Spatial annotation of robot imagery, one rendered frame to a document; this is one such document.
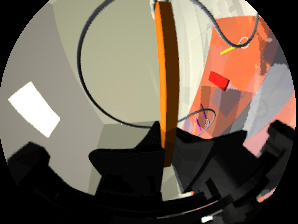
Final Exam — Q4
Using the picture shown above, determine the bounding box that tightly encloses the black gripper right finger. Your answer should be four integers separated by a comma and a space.
172, 127, 247, 194

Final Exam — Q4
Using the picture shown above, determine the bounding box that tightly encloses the red rectangular block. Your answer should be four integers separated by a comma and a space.
209, 71, 230, 91

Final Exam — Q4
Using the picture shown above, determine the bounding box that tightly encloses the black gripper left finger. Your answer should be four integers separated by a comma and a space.
88, 121, 165, 193

